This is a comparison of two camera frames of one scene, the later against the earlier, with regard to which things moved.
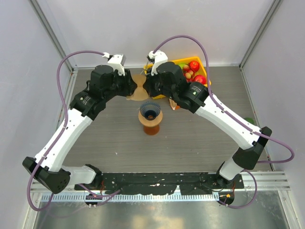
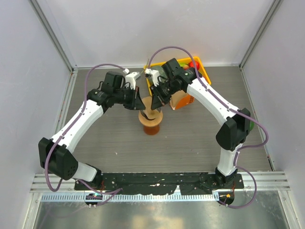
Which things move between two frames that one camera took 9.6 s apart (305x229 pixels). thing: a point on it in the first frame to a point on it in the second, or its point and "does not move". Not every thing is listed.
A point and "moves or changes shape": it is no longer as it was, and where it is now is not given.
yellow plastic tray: (201, 71) does not move
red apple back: (194, 65) does not move
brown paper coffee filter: (139, 94) moves or changes shape
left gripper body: (122, 85) to (128, 98)
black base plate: (158, 183) does not move
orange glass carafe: (151, 130) does not move
